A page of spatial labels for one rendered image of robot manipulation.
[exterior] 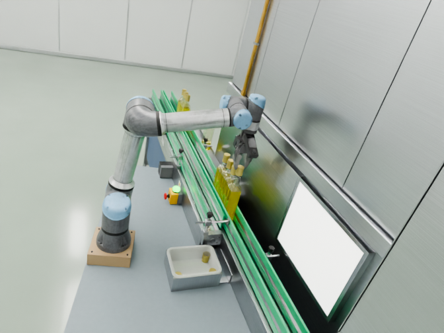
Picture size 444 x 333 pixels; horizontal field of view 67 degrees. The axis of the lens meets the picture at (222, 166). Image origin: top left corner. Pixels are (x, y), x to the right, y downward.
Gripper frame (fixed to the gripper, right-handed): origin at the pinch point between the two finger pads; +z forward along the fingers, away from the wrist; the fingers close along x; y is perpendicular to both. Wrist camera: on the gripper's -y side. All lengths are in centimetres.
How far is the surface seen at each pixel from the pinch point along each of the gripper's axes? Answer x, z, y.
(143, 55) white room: -40, 95, 585
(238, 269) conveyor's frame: 5.9, 31.3, -33.5
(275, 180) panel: -12.0, -1.9, -13.3
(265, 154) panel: -12.0, -7.5, 1.1
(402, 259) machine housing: 22, -44, -98
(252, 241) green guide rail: -3.2, 24.8, -23.6
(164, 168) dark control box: 22, 36, 56
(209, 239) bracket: 12.2, 33.1, -12.0
